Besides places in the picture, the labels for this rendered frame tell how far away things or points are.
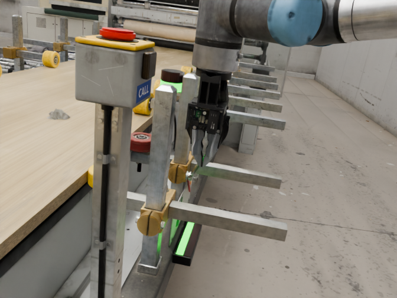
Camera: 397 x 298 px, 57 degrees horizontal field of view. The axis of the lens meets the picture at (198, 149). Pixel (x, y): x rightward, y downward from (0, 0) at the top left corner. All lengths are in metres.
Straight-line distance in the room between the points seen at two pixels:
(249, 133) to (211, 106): 2.93
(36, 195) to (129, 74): 0.41
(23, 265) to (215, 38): 0.55
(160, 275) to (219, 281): 1.13
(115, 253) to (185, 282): 1.42
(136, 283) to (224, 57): 0.51
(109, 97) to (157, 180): 0.36
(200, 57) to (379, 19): 0.30
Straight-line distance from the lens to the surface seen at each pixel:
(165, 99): 0.69
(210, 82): 0.69
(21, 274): 0.79
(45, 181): 0.81
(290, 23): 0.60
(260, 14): 0.62
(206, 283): 1.95
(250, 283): 2.02
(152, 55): 0.43
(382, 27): 0.69
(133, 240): 1.11
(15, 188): 0.79
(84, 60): 0.43
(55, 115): 1.21
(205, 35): 0.69
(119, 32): 0.43
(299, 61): 9.98
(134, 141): 1.03
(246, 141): 3.64
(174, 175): 0.99
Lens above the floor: 1.26
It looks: 20 degrees down
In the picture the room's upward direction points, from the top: 8 degrees clockwise
